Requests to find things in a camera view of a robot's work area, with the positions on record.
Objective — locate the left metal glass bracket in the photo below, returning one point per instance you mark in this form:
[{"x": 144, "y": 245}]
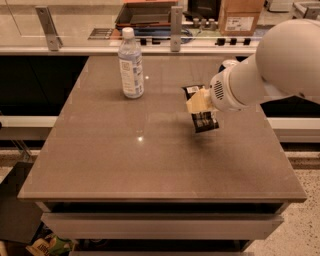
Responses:
[{"x": 53, "y": 40}]

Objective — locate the glass partition panel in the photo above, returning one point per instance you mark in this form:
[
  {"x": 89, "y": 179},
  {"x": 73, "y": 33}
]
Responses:
[{"x": 21, "y": 32}]

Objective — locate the green snack bag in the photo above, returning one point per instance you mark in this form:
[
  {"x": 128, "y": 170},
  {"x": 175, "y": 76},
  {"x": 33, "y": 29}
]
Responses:
[{"x": 51, "y": 245}]

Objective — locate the right metal glass bracket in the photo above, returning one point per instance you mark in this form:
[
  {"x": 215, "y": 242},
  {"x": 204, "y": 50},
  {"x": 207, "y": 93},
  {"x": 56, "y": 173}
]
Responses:
[{"x": 306, "y": 10}]

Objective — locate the clear plastic water bottle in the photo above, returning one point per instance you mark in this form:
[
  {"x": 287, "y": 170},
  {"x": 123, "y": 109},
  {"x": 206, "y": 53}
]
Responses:
[{"x": 131, "y": 69}]

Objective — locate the rxbar chocolate bar wrapper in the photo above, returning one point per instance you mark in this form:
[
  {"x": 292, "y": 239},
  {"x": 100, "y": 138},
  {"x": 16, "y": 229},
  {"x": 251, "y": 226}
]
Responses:
[{"x": 203, "y": 121}]

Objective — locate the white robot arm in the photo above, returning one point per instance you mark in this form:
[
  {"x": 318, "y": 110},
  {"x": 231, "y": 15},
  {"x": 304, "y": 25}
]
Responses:
[{"x": 286, "y": 63}]

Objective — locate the open dark tray box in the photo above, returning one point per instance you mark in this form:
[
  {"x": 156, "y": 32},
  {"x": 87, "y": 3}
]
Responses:
[{"x": 145, "y": 13}]

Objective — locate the white table drawer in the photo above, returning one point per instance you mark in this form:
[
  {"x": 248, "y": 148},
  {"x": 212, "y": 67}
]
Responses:
[{"x": 162, "y": 226}]

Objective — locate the metal glass bracket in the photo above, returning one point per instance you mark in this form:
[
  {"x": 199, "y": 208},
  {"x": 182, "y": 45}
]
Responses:
[
  {"x": 306, "y": 10},
  {"x": 53, "y": 40},
  {"x": 176, "y": 26}
]

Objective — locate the blue pepsi can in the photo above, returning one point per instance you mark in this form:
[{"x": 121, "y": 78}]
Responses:
[{"x": 221, "y": 68}]

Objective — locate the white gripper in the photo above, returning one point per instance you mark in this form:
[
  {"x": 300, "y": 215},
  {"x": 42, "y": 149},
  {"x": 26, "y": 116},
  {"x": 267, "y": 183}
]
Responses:
[{"x": 220, "y": 91}]

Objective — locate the cardboard box with label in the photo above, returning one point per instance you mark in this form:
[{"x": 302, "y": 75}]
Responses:
[{"x": 239, "y": 17}]

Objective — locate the middle metal glass bracket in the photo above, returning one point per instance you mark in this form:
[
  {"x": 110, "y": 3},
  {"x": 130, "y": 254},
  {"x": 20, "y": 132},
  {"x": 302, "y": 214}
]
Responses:
[{"x": 176, "y": 26}]

